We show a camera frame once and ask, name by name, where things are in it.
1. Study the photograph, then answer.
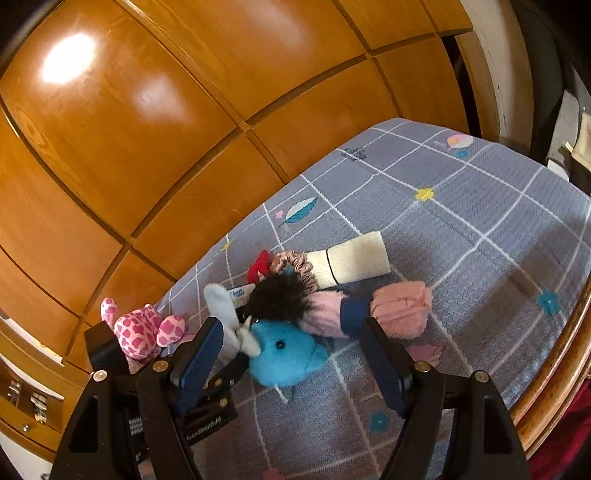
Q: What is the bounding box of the pink spotted plush toy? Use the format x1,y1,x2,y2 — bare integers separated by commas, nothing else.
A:
100,296,187,361

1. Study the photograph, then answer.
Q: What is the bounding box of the blue tissue pack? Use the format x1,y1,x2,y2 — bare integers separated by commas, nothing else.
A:
230,285,256,308

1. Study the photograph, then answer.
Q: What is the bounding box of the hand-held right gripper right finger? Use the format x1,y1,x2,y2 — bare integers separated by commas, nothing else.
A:
360,316,532,480

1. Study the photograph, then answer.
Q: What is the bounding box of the black-haired doll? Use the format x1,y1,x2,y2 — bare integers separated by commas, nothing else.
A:
247,271,317,326

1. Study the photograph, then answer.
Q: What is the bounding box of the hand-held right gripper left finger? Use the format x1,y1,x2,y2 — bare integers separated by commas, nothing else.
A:
48,316,223,480

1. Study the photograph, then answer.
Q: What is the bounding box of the wooden bedside cabinet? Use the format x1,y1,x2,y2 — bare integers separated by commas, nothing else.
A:
0,309,90,437

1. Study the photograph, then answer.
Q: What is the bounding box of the dark red cloth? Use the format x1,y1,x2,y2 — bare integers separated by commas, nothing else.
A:
526,381,591,480

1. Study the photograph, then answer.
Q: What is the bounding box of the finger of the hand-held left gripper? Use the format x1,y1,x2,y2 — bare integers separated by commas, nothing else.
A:
203,353,252,394

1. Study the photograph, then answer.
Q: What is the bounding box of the grey checked bed sheet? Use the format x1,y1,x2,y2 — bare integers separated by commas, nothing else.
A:
154,117,591,480

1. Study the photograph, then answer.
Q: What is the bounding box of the pink cloth with navy cuff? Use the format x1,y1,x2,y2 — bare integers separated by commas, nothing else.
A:
298,290,372,341

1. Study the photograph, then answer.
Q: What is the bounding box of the blue plush elephant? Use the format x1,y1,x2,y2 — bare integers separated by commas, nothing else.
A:
248,318,329,389

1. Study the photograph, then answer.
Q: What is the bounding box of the pink satin scrunchie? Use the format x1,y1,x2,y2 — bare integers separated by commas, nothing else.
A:
271,249,320,292

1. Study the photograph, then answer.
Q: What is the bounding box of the pink fluffy cloth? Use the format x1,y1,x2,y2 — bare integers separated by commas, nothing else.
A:
369,281,435,341

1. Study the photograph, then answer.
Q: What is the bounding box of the wooden bed frame rail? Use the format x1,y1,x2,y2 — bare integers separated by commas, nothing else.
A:
508,272,591,460

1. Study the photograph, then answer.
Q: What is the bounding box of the grey white soft cloth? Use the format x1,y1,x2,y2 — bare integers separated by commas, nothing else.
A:
203,283,263,361

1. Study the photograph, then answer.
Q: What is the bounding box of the wooden panelled headboard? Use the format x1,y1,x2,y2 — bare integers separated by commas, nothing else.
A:
0,0,490,372

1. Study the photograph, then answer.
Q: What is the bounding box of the red fabric pouch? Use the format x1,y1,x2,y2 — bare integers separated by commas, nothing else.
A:
246,250,274,283

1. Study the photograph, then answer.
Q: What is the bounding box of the pale cloth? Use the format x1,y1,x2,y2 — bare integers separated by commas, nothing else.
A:
545,90,591,182

